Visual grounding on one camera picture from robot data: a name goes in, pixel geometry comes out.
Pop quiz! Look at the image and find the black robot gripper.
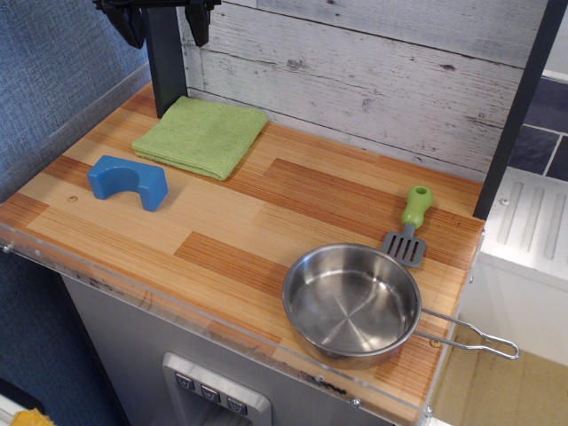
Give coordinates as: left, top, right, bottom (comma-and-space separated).
93, 0, 221, 49

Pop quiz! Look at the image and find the green towel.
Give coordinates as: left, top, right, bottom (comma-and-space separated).
132, 97, 268, 181

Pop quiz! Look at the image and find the blue arch block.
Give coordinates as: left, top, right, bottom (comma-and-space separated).
87, 155, 169, 212

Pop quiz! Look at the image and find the clear acrylic table guard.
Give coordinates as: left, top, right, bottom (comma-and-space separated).
1, 225, 434, 425

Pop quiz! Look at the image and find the grey dispenser button panel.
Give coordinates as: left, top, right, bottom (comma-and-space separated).
162, 352, 272, 425

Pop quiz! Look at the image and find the yellow object bottom left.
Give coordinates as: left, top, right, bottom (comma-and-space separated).
11, 409, 55, 426

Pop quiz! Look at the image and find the white ridged side cabinet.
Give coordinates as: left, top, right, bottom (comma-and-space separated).
460, 168, 567, 364

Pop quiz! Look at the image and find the dark grey left post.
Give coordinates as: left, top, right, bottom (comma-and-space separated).
142, 7, 187, 118

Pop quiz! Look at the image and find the dark grey post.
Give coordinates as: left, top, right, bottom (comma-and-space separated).
142, 7, 187, 118
473, 0, 567, 219

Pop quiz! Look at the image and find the green handled grey spatula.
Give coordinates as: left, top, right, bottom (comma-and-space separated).
381, 185, 434, 268

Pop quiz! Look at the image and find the steel pan with wire handle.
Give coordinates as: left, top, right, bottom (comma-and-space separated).
281, 242, 521, 371

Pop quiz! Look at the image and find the dark grey right post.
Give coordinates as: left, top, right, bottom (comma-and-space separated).
473, 0, 567, 219

